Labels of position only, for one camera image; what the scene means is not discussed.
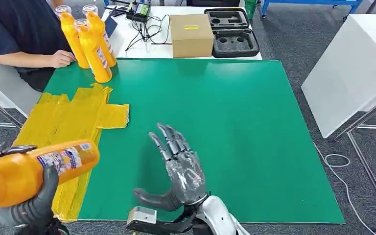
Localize white cable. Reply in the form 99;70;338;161
314;144;376;235

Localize orange drink bottle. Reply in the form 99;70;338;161
0;139;100;209
74;18;113;84
82;4;118;68
55;4;91;70

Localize blue metal frame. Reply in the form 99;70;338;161
261;0;364;19

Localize green crate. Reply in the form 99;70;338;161
244;0;260;20

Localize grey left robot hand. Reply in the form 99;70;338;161
0;142;61;229

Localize white table beside person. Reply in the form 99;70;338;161
0;53;43;129

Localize black box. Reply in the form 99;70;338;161
186;0;240;8

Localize large white side table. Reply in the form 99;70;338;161
301;13;376;141

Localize dark tablet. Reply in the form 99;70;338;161
105;16;118;38

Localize green table mat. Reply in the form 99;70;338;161
44;57;346;225

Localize person's right hand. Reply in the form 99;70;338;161
50;49;77;69

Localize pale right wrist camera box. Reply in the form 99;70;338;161
125;206;195;235

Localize person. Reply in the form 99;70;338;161
0;0;78;93

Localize black cables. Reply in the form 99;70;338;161
125;14;172;52

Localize black controller device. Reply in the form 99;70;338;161
105;4;134;18

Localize black charger with screen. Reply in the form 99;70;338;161
132;2;152;23

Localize black foam-lined case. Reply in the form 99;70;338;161
204;8;260;59

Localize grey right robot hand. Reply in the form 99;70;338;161
133;122;208;212

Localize yellow plastic sheet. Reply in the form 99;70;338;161
0;83;130;223

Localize white table with devices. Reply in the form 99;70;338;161
100;5;263;61

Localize brown cardboard box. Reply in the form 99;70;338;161
170;14;215;59

